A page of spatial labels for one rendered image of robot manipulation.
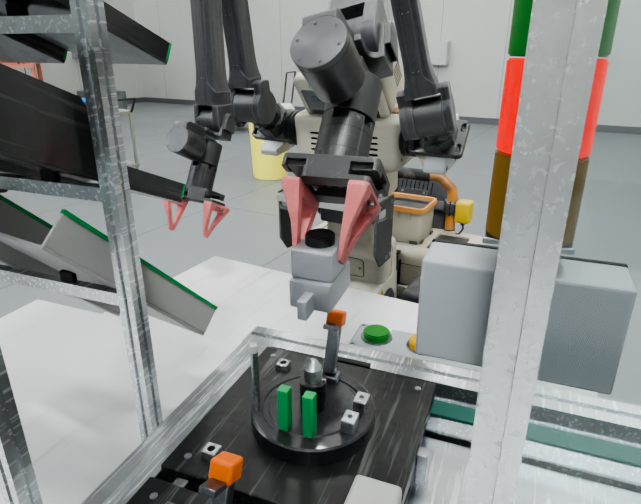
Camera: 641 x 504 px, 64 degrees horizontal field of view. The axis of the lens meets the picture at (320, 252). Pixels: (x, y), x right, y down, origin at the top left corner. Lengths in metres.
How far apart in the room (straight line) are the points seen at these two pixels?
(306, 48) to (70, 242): 0.30
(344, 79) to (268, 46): 11.90
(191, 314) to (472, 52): 10.01
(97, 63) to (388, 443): 0.47
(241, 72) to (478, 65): 9.41
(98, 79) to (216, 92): 0.62
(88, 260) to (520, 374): 0.44
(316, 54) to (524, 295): 0.30
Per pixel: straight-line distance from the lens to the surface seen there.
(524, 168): 0.28
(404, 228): 1.56
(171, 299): 0.68
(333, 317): 0.61
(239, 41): 1.22
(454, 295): 0.34
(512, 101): 0.30
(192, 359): 0.94
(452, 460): 0.66
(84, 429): 0.84
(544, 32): 0.27
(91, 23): 0.53
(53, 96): 0.55
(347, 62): 0.50
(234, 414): 0.63
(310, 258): 0.49
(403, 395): 0.66
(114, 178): 0.55
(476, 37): 10.53
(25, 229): 0.69
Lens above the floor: 1.36
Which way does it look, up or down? 22 degrees down
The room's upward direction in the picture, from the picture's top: straight up
